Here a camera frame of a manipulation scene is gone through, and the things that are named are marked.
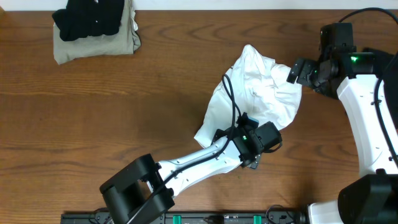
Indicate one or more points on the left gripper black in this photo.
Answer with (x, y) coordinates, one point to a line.
(218, 135)

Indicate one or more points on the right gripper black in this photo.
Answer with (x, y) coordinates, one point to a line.
(304, 78)

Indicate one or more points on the white t-shirt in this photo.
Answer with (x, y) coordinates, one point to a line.
(260, 89)

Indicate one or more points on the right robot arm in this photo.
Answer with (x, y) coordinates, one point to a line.
(354, 78)

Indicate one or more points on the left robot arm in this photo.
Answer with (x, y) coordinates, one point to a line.
(145, 189)

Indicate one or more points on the black garment right edge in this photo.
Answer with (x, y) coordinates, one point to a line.
(389, 77)

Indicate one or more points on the folded khaki garment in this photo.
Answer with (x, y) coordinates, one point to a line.
(125, 42)

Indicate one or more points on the folded black garment on stack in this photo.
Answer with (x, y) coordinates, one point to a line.
(84, 18)

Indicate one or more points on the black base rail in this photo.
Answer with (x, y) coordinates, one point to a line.
(277, 215)

